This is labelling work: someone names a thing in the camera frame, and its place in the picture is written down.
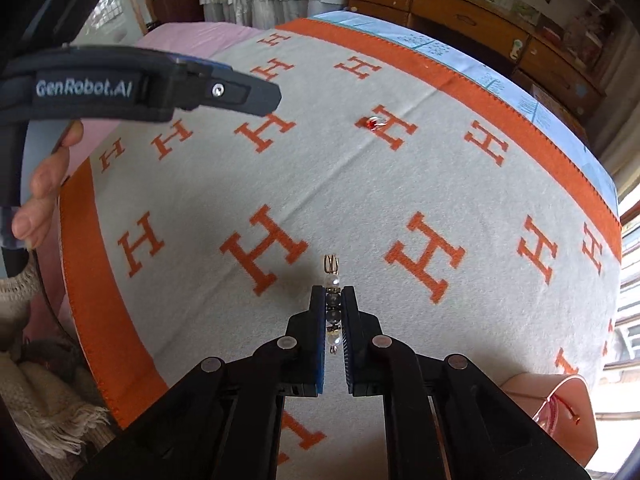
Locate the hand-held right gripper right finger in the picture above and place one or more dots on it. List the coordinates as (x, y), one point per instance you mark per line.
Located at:
(350, 340)

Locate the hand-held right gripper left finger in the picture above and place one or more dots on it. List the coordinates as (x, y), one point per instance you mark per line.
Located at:
(320, 340)

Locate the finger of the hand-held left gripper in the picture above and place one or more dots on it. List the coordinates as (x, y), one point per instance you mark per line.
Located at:
(230, 92)
(205, 62)

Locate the orange jewellery box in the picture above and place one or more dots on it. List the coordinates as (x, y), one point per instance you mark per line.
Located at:
(530, 390)

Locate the person's left hand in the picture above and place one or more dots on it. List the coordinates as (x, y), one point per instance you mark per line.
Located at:
(45, 180)

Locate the pink bedding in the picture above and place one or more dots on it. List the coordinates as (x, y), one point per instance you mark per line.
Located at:
(190, 35)

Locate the white lattice window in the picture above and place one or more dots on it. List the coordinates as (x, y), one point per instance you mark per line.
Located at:
(107, 15)

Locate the grey and orange printed blanket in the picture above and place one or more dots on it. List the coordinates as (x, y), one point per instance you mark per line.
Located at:
(350, 200)

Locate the brown wooden dresser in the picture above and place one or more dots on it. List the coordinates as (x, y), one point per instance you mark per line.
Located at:
(465, 15)

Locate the cream fringed knit throw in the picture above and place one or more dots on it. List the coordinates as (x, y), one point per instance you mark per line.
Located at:
(40, 390)

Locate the white drawer safety latch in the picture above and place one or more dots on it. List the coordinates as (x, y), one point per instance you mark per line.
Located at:
(515, 49)

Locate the colourful dresser-top clutter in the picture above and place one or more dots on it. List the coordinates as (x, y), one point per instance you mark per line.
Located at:
(575, 30)

